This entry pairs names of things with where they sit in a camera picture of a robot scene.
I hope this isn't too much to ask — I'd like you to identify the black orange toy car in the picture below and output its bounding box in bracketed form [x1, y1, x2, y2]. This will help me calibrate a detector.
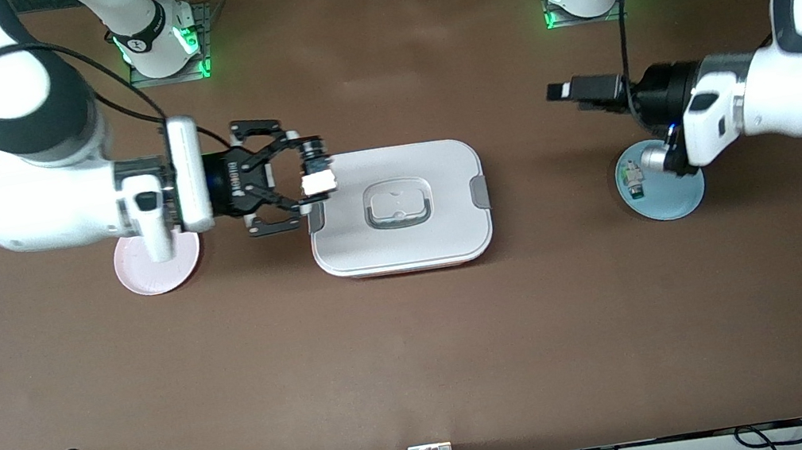
[296, 136, 340, 198]

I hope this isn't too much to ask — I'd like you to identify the light blue round plate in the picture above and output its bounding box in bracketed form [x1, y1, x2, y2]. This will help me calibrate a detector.
[610, 131, 711, 228]

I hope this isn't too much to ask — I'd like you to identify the pink round plate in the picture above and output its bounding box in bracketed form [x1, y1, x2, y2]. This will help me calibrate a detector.
[110, 223, 208, 301]

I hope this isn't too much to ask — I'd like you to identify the green white push-button switch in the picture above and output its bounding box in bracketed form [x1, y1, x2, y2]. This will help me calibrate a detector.
[621, 158, 648, 200]

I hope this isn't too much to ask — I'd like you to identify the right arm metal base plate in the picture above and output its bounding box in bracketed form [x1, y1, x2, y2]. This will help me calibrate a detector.
[118, 0, 222, 91]

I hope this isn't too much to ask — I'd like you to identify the white lunch box grey handle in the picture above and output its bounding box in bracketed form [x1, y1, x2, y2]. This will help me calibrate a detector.
[298, 132, 500, 288]

